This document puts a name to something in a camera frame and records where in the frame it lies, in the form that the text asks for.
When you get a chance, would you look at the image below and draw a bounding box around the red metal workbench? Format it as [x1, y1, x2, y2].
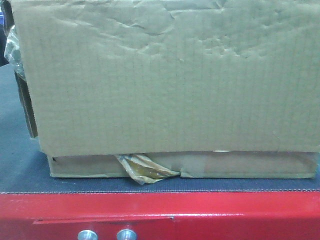
[0, 191, 320, 240]

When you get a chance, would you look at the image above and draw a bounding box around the silver bolt left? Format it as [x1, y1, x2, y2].
[77, 229, 98, 240]

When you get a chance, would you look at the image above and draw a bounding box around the large brown cardboard box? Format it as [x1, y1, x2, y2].
[0, 0, 320, 185]

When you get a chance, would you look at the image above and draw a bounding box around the dark blue table mat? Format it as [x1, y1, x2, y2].
[0, 64, 320, 194]

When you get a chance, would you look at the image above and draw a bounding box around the silver bolt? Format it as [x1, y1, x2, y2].
[116, 229, 138, 240]
[77, 229, 98, 240]

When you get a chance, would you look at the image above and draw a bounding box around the silver bolt right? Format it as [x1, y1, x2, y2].
[116, 229, 138, 240]

